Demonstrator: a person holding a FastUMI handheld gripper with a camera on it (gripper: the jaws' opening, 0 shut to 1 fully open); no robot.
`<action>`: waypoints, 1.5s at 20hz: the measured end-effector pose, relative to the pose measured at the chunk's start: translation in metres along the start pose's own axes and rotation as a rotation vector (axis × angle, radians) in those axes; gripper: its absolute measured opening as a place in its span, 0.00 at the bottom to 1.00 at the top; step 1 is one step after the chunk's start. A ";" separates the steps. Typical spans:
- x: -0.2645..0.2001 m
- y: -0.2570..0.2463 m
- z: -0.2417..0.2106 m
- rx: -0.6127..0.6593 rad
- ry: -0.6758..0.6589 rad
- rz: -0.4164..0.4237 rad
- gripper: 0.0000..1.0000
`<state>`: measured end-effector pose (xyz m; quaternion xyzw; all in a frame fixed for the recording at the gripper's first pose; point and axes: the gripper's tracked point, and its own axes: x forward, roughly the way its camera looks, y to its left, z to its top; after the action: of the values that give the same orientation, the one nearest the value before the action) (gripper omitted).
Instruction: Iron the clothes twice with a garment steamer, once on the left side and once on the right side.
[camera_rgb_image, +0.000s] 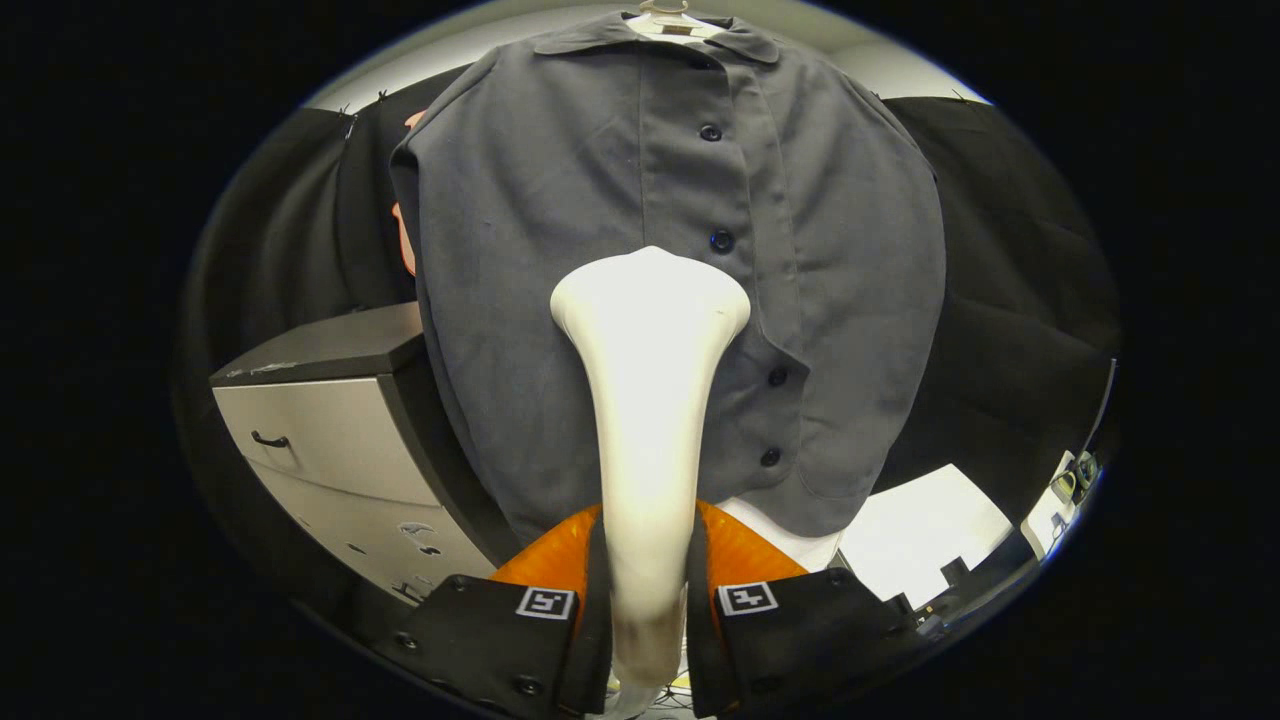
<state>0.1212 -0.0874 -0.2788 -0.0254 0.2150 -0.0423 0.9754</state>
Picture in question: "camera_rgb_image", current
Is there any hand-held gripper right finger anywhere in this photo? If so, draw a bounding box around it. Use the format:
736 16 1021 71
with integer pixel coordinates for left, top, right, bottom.
688 500 921 717

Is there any grey drawer cabinet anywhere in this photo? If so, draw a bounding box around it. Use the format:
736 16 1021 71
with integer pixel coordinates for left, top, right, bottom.
210 302 521 606

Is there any white mannequin torso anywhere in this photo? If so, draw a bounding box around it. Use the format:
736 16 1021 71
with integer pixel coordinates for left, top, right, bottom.
625 0 846 573

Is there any white device with cables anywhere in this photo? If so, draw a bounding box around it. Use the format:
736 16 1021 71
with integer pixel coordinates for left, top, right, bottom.
1020 450 1101 561

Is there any grey button-up shirt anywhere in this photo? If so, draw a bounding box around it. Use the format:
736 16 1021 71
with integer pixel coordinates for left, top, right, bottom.
390 10 948 546

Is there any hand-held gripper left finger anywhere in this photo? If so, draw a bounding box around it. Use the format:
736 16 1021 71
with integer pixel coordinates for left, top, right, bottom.
395 503 613 719

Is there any white garment steamer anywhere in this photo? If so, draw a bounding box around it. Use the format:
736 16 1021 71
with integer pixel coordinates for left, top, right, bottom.
549 246 752 719

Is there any black backdrop cloth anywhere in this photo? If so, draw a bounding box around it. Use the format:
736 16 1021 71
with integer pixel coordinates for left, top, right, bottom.
180 65 1123 601

